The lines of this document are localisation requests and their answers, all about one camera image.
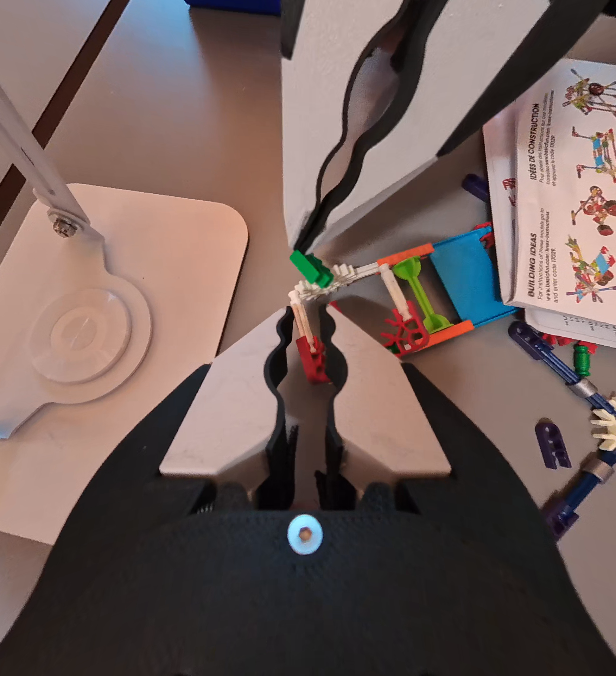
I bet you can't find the clear round disc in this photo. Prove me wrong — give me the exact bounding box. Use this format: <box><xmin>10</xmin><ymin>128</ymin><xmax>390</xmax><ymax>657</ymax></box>
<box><xmin>31</xmin><ymin>288</ymin><xmax>132</xmax><ymax>383</ymax></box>

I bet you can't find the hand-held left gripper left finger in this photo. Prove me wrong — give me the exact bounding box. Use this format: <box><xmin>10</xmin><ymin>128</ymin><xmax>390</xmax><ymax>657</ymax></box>
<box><xmin>159</xmin><ymin>306</ymin><xmax>300</xmax><ymax>508</ymax></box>

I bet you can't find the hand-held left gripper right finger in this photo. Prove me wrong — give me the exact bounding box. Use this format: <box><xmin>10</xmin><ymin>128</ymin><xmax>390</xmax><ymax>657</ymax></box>
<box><xmin>316</xmin><ymin>303</ymin><xmax>452</xmax><ymax>510</ymax></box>

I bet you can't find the blue plastic bin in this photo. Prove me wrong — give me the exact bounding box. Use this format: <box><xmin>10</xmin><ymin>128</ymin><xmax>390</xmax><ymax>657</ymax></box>
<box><xmin>185</xmin><ymin>0</ymin><xmax>282</xmax><ymax>17</ymax></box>

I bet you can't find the white instruction leaflet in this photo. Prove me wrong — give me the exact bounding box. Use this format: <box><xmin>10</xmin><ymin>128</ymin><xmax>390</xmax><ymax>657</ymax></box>
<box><xmin>483</xmin><ymin>124</ymin><xmax>616</xmax><ymax>356</ymax></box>

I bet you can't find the red toy connector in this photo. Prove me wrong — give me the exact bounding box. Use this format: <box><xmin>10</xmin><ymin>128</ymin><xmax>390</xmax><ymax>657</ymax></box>
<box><xmin>541</xmin><ymin>332</ymin><xmax>600</xmax><ymax>356</ymax></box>

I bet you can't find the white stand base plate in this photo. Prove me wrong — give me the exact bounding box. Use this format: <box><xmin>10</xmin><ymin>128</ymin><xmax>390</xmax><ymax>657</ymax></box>
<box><xmin>0</xmin><ymin>183</ymin><xmax>249</xmax><ymax>546</ymax></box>

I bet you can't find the colourful toy construction frame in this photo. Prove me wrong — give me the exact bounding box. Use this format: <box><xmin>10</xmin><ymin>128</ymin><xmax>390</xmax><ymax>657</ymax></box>
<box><xmin>288</xmin><ymin>222</ymin><xmax>522</xmax><ymax>385</ymax></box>

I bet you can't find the colour printed instruction booklet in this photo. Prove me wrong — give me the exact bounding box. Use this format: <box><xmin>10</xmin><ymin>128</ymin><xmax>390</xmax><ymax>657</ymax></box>
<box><xmin>503</xmin><ymin>58</ymin><xmax>616</xmax><ymax>339</ymax></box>

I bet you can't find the green toy connector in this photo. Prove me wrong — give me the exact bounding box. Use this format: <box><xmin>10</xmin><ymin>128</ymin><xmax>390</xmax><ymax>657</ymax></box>
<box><xmin>289</xmin><ymin>250</ymin><xmax>336</xmax><ymax>288</ymax></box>

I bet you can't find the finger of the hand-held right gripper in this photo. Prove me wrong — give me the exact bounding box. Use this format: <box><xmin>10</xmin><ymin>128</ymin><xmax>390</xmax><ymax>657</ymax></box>
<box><xmin>280</xmin><ymin>0</ymin><xmax>405</xmax><ymax>251</ymax></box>
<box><xmin>300</xmin><ymin>0</ymin><xmax>551</xmax><ymax>252</ymax></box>

